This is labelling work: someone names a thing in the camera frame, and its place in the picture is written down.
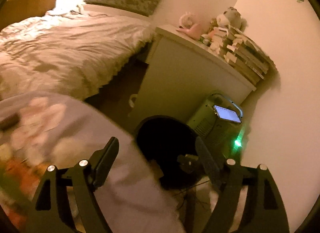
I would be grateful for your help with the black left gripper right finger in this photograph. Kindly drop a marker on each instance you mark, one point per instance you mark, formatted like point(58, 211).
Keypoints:
point(236, 185)

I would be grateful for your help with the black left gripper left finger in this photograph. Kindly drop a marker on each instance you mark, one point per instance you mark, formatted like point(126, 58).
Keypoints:
point(50, 210)

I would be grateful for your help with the black round trash bin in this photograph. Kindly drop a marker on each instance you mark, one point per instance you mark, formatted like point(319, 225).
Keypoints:
point(166, 141)

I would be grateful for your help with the lilac floral round tablecloth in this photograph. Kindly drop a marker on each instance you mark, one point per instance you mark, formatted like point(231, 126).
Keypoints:
point(65, 167)

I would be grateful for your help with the smartphone with lit screen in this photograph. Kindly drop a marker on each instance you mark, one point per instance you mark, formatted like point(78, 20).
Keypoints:
point(226, 114)

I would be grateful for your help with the green portable heater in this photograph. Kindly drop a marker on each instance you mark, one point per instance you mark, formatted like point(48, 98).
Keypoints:
point(217, 133)

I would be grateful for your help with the stack of books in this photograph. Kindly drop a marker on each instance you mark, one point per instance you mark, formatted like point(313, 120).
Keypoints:
point(241, 53)

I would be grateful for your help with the bed with cream duvet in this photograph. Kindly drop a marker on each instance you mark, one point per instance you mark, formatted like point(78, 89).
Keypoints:
point(72, 54)

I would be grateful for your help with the white bedside cabinet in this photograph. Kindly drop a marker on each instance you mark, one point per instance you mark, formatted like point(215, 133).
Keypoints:
point(182, 72)

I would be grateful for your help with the grey plush toy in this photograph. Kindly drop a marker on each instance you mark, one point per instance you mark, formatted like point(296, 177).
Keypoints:
point(231, 18)

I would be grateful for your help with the pink plush toy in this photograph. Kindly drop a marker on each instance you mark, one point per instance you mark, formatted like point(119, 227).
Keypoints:
point(190, 26)

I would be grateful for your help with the brown pillow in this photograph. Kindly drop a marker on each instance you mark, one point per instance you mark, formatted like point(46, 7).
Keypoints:
point(17, 10)

